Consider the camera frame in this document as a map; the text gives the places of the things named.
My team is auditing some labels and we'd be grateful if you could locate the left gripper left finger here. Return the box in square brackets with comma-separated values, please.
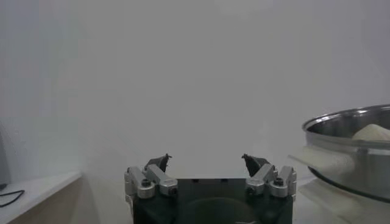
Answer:
[124, 153, 179, 200]

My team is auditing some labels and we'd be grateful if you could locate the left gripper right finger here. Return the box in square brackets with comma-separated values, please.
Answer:
[241, 153, 298, 198]

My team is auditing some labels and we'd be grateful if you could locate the white steamed baozi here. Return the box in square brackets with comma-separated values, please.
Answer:
[352, 123, 390, 141]

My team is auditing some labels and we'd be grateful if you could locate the stainless steel steamer basket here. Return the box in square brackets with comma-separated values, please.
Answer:
[288, 104, 390, 204]

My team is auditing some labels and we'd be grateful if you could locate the white electric cooker base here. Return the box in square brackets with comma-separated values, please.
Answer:
[297, 179, 390, 224]

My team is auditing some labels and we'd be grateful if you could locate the white side table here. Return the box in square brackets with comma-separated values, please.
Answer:
[0, 170, 83, 224]

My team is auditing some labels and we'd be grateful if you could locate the dark grey device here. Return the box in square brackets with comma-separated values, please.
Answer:
[0, 121, 12, 186]

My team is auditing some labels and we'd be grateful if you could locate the black looped cable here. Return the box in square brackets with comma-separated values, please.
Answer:
[0, 189, 26, 208]

